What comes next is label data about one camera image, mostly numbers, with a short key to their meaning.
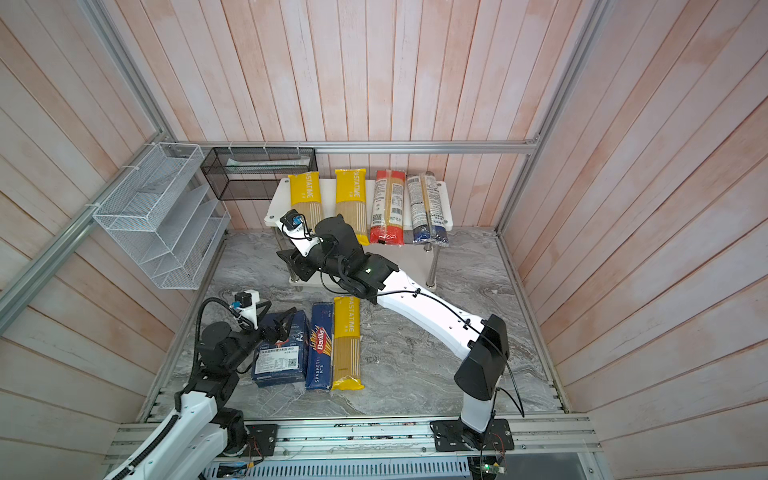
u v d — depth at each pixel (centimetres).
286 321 73
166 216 73
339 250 51
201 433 55
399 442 73
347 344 88
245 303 67
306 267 60
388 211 74
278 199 82
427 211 74
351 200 78
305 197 78
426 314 47
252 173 105
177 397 55
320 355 84
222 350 60
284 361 79
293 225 55
